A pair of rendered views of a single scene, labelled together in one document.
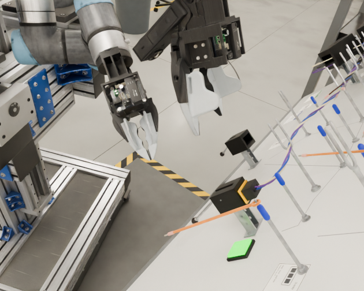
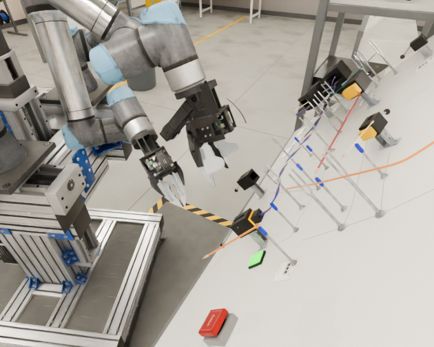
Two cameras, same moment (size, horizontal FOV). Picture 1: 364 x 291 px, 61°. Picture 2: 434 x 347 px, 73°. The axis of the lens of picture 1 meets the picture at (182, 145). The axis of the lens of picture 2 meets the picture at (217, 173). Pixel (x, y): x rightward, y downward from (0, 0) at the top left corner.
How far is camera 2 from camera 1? 18 cm
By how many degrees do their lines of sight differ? 3
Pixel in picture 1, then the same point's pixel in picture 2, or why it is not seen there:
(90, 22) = (122, 114)
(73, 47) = (109, 131)
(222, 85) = (225, 148)
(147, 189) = (180, 228)
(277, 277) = (280, 271)
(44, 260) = (103, 303)
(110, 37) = (139, 123)
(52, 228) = (105, 275)
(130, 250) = (173, 283)
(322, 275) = (304, 263)
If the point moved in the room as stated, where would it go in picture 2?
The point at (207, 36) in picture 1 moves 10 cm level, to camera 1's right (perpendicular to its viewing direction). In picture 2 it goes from (209, 122) to (259, 121)
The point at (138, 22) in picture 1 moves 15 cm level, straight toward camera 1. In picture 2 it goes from (146, 79) to (147, 84)
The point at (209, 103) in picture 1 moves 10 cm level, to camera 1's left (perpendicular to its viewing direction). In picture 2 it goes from (218, 164) to (169, 166)
